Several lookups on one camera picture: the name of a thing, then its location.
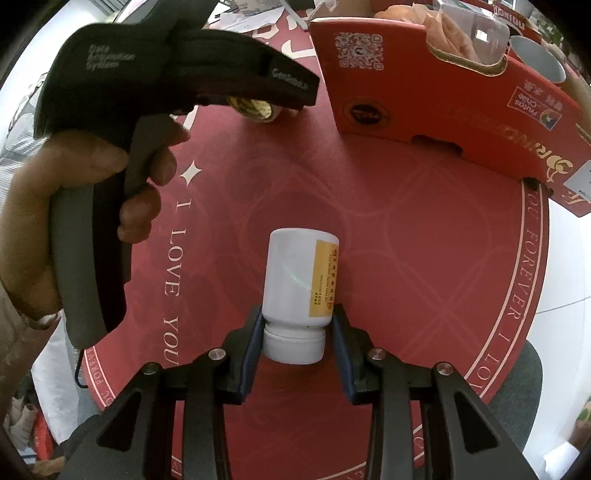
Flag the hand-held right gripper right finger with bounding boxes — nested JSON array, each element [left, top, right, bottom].
[[329, 302, 541, 480]]

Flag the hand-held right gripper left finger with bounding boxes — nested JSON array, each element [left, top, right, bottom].
[[62, 302, 266, 480]]

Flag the white pill bottle yellow label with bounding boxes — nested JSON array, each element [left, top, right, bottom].
[[262, 227, 340, 364]]

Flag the red cardboard box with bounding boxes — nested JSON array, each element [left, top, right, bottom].
[[308, 0, 591, 217]]

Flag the person's left hand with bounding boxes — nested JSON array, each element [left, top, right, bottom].
[[0, 121, 191, 326]]

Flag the white paper sheets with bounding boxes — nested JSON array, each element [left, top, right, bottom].
[[215, 0, 319, 31]]

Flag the red printed tablecloth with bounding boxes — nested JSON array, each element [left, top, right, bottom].
[[81, 0, 551, 480]]

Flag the grey covered sofa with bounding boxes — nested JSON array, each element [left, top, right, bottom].
[[0, 69, 51, 185]]

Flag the white cloth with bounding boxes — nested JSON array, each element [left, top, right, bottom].
[[32, 318, 100, 444]]

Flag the crumpled orange packing paper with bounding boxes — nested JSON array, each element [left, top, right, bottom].
[[374, 0, 481, 61]]

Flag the clear plastic container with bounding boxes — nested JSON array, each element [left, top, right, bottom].
[[434, 0, 513, 65]]

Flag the grey cup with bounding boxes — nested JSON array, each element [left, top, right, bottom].
[[508, 34, 568, 85]]

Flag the black cable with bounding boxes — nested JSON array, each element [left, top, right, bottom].
[[74, 346, 93, 391]]

